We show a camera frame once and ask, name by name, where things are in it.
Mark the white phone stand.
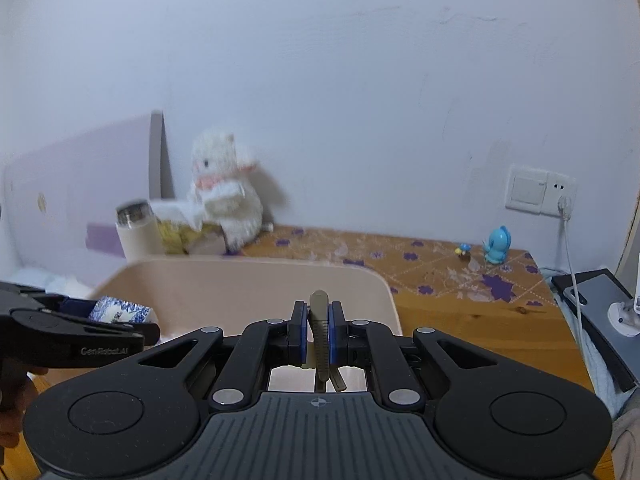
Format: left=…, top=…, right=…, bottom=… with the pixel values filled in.
left=608, top=271, right=640, bottom=338

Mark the person's left hand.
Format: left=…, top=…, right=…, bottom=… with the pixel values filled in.
left=1, top=359, right=49, bottom=448

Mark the white wall switch socket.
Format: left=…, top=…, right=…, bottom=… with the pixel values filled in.
left=504, top=166, right=578, bottom=218

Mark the beige hair clip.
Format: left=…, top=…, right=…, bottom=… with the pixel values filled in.
left=307, top=290, right=346, bottom=393

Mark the tiny potted figurine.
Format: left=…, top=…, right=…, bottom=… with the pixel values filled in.
left=454, top=243, right=471, bottom=259

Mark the blue cartoon figurine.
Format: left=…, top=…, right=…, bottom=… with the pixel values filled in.
left=483, top=226, right=512, bottom=266

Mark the cream thermos bottle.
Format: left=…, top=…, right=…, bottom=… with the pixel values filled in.
left=116, top=200, right=165, bottom=263

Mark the yellow tissue pack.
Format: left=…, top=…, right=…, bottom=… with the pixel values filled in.
left=151, top=200, right=227, bottom=256

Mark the lilac bed headboard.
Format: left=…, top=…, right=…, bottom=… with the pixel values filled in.
left=4, top=110, right=164, bottom=286

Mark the beige plastic storage basket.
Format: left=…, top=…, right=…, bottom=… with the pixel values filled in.
left=89, top=252, right=404, bottom=394

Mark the white plush lamb toy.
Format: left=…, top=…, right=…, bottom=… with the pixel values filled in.
left=189, top=128, right=264, bottom=252

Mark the white charger cable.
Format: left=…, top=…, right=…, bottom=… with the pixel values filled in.
left=556, top=196, right=597, bottom=391

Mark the floral brown table mat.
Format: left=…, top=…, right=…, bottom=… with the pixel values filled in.
left=241, top=226, right=554, bottom=311

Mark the blue white patterned box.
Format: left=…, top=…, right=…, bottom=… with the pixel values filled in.
left=89, top=296, right=153, bottom=324

